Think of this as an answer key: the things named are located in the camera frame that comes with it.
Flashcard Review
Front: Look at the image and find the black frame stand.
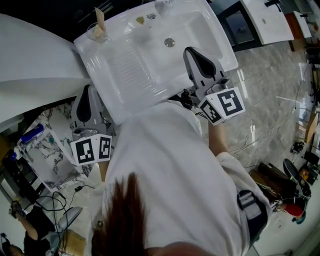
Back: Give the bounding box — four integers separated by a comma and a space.
208, 0, 264, 53

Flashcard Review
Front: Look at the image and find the light wooden board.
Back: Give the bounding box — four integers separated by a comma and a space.
304, 112, 320, 145

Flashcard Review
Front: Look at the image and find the black waist-worn device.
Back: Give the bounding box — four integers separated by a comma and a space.
181, 88, 195, 110

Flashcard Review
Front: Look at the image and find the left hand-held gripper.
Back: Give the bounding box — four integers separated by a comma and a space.
70, 84, 113, 167

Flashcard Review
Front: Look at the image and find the torn brown paper packet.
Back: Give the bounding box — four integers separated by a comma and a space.
92, 6, 108, 41

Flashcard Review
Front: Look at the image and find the blue bottle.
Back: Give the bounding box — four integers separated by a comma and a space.
20, 124, 45, 144

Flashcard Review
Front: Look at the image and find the marble patterned cabinet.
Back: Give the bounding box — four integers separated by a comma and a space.
15, 102, 118, 193

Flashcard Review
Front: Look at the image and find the brown cardboard box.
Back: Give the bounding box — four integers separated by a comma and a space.
61, 229, 87, 254

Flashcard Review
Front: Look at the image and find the red plastic object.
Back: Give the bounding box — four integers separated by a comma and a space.
281, 203, 305, 219

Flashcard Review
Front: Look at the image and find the narrow white sink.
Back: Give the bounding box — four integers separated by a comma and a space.
239, 0, 295, 46

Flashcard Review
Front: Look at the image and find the person's white shirt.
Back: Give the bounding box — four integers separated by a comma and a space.
86, 99, 273, 256

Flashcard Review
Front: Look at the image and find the person's right forearm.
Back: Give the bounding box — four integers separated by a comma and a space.
206, 120, 230, 158

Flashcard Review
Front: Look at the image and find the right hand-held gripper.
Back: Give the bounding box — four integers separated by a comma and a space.
182, 46, 246, 125

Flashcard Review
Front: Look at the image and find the clear glass cup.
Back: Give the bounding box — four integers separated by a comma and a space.
86, 21, 113, 44

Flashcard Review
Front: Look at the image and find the large white plate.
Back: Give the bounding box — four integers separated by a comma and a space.
0, 13, 94, 133

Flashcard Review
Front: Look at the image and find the black floor cable with adapter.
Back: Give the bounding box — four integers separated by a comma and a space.
51, 184, 96, 208

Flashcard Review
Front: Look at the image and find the brown wooden furniture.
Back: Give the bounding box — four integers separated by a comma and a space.
284, 12, 312, 52

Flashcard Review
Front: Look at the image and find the person's left forearm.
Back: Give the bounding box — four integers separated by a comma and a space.
98, 160, 111, 184

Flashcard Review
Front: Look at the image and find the black round stool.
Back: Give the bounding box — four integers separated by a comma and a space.
282, 158, 301, 181

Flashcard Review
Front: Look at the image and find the white ceramic sink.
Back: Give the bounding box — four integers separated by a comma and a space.
73, 0, 239, 125

